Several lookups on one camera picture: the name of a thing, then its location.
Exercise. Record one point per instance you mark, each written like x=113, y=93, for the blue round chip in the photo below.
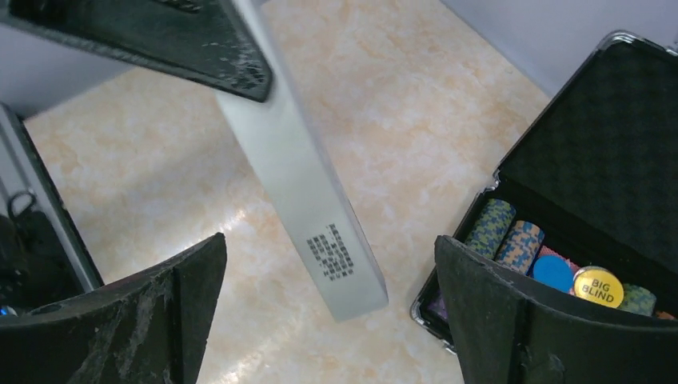
x=553, y=272

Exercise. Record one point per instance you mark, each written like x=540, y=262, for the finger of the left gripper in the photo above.
x=207, y=42

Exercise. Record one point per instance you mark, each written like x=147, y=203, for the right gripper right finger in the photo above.
x=509, y=328

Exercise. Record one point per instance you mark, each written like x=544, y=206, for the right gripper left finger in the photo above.
x=150, y=327

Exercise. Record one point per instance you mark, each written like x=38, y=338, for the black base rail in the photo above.
x=43, y=257

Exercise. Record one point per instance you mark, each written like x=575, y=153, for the black poker chip case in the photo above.
x=598, y=168

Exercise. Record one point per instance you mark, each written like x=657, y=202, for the yellow big blind chip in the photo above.
x=598, y=285

